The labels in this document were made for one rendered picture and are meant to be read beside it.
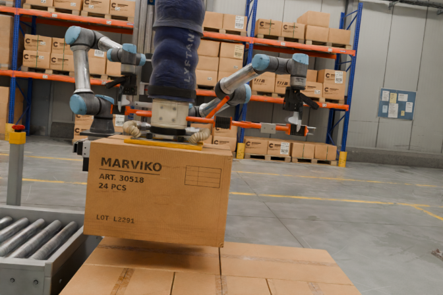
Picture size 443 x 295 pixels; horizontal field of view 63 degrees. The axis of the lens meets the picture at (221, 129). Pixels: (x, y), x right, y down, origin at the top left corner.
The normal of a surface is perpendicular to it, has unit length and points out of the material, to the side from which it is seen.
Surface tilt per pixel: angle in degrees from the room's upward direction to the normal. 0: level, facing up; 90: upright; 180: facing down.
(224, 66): 90
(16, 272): 90
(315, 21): 92
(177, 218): 90
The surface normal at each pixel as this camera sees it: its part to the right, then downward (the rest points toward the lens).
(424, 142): 0.13, 0.07
